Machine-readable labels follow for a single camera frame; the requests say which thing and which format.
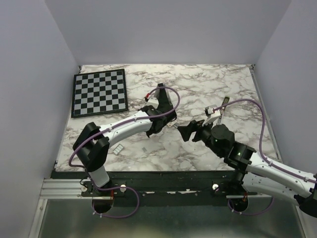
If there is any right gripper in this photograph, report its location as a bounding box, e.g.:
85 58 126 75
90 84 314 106
177 116 222 157

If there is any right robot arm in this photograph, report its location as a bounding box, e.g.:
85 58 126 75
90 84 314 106
177 120 317 217

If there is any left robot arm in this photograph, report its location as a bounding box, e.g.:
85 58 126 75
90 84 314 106
69 83 177 196

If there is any black wedge stand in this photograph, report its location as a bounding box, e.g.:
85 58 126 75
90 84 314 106
155 83 174 112

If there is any small staple box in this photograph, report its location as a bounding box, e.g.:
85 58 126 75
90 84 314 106
167 121 176 127

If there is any black white chessboard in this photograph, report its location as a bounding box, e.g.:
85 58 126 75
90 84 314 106
70 69 128 119

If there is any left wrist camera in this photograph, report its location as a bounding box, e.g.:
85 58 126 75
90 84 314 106
145 94 159 109

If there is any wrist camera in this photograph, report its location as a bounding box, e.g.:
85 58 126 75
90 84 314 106
203 105 221 125
145 94 159 109

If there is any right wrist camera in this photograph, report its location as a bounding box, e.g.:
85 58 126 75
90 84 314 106
203 105 221 125

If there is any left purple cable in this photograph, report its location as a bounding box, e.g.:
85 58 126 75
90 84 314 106
68 86 181 219

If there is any purple cable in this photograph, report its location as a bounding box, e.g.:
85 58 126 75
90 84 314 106
68 86 181 219
212 99 317 216

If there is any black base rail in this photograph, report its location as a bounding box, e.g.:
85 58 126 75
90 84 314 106
81 170 263 208

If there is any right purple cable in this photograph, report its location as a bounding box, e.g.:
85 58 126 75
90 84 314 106
212 99 317 216

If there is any aluminium extrusion rail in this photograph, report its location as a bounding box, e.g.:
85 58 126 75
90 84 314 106
41 178 86 199

